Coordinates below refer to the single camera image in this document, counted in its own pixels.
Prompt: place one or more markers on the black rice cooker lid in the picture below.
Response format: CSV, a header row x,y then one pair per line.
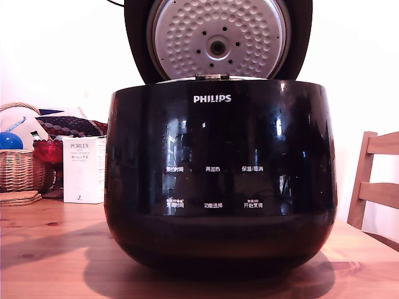
x,y
218,40

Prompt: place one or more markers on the black Philips rice cooker body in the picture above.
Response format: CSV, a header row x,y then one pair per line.
x,y
218,149

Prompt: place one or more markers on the white Porlex box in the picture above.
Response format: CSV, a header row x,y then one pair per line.
x,y
83,170

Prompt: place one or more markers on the dark patterned cushion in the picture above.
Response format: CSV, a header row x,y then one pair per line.
x,y
70,125

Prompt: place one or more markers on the red glass footed bowl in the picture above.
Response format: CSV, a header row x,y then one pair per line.
x,y
46,152

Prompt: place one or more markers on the wooden chair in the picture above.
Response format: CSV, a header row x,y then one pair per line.
x,y
371,183

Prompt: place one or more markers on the woven wicker basket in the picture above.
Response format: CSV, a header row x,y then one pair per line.
x,y
18,171

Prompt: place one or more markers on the white cloth with blue print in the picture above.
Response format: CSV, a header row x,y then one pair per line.
x,y
17,123

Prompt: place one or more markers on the cork coaster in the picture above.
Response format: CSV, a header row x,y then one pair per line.
x,y
22,202
18,196

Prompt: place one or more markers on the blue ball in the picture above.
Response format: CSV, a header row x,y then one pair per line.
x,y
9,141

